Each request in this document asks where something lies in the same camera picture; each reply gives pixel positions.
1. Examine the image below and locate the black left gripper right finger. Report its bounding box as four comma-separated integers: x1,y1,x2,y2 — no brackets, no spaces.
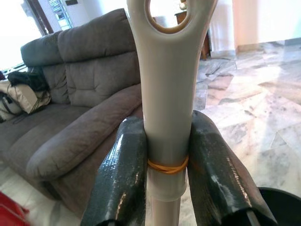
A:
187,110,279,226

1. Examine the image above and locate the orange rubber band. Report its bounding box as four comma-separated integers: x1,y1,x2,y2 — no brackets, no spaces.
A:
147,156,190,176

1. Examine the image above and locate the beige bag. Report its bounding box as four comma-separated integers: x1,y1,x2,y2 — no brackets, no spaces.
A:
0,80,51,121

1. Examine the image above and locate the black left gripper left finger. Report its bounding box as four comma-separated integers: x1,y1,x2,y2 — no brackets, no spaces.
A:
80,117,148,226

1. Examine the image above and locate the glass louvre window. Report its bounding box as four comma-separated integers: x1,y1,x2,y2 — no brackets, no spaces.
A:
48,0,71,30

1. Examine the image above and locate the red plastic object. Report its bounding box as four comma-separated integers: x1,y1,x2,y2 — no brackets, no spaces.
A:
0,190,31,226

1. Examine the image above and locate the grey fabric sofa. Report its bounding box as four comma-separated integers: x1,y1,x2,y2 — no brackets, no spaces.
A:
0,8,148,208

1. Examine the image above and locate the white curtain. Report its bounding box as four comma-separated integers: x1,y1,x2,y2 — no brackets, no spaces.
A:
209,0,237,52

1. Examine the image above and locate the black round bin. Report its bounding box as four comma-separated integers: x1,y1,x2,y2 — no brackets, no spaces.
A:
257,186,301,226

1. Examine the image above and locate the black cloth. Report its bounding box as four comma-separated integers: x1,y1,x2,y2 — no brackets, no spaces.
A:
7,70,50,94

